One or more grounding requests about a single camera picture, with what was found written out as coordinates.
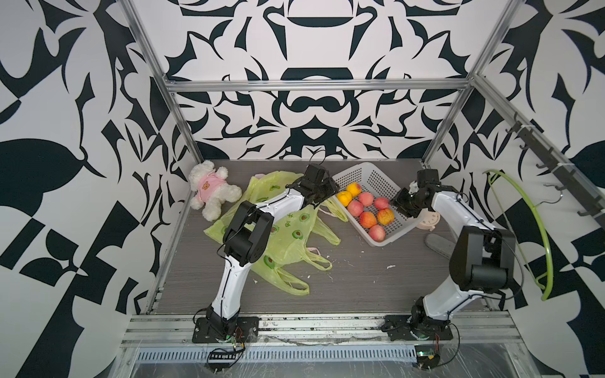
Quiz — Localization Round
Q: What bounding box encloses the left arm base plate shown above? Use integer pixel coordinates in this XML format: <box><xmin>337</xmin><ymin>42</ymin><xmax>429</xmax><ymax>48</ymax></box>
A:
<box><xmin>192</xmin><ymin>317</ymin><xmax>260</xmax><ymax>343</ymax></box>

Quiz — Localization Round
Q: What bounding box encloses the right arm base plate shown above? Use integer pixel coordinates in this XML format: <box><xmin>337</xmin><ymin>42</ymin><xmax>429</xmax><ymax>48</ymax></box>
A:
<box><xmin>380</xmin><ymin>315</ymin><xmax>454</xmax><ymax>341</ymax></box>

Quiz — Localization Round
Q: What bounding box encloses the green hoop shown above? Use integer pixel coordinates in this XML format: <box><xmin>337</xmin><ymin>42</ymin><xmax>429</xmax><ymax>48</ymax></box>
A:
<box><xmin>484</xmin><ymin>169</ymin><xmax>555</xmax><ymax>302</ymax></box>

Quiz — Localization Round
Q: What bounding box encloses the grey oblong pad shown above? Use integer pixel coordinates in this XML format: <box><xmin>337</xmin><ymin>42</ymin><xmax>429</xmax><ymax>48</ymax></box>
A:
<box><xmin>425</xmin><ymin>233</ymin><xmax>455</xmax><ymax>259</ymax></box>

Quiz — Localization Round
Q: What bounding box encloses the red yellow peach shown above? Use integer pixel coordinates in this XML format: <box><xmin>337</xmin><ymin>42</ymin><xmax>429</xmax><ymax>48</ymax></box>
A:
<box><xmin>376</xmin><ymin>208</ymin><xmax>395</xmax><ymax>225</ymax></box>

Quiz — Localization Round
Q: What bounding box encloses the yellow fruit upper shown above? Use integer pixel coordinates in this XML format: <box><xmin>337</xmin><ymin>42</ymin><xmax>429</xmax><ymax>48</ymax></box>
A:
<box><xmin>346</xmin><ymin>182</ymin><xmax>362</xmax><ymax>198</ymax></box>

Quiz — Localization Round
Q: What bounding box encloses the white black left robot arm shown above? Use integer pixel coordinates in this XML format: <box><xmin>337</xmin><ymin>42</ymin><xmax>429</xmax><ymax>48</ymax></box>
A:
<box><xmin>206</xmin><ymin>164</ymin><xmax>339</xmax><ymax>335</ymax></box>

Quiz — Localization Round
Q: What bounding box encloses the red peach basket front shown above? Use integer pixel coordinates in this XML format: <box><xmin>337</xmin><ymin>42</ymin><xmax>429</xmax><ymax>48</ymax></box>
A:
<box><xmin>368</xmin><ymin>225</ymin><xmax>386</xmax><ymax>243</ymax></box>

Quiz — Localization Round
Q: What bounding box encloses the green circuit board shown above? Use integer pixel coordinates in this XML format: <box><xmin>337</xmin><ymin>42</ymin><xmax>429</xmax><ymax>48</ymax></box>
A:
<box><xmin>414</xmin><ymin>345</ymin><xmax>441</xmax><ymax>371</ymax></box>

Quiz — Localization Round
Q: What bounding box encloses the black wall hook rail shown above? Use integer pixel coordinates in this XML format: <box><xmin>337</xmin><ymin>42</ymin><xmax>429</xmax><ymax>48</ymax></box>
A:
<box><xmin>507</xmin><ymin>112</ymin><xmax>604</xmax><ymax>228</ymax></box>

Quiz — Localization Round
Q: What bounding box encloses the green avocado print plastic bag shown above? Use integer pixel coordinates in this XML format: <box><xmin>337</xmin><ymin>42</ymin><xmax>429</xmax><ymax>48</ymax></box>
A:
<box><xmin>204</xmin><ymin>171</ymin><xmax>349</xmax><ymax>275</ymax></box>

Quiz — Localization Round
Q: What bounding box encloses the white plush bear pink shirt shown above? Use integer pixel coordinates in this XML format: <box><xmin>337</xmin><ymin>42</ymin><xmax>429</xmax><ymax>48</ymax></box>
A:
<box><xmin>187</xmin><ymin>161</ymin><xmax>242</xmax><ymax>222</ymax></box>

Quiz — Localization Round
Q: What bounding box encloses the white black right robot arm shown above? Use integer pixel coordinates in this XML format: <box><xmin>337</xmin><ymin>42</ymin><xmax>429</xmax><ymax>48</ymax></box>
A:
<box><xmin>391</xmin><ymin>169</ymin><xmax>516</xmax><ymax>337</ymax></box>

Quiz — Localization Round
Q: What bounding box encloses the white perforated plastic basket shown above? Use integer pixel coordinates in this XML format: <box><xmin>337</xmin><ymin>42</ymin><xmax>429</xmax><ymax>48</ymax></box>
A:
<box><xmin>332</xmin><ymin>162</ymin><xmax>424</xmax><ymax>247</ymax></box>

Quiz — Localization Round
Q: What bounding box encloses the beige round perforated disc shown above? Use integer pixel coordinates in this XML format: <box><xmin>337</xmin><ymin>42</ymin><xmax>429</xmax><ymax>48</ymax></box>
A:
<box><xmin>416</xmin><ymin>211</ymin><xmax>441</xmax><ymax>232</ymax></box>

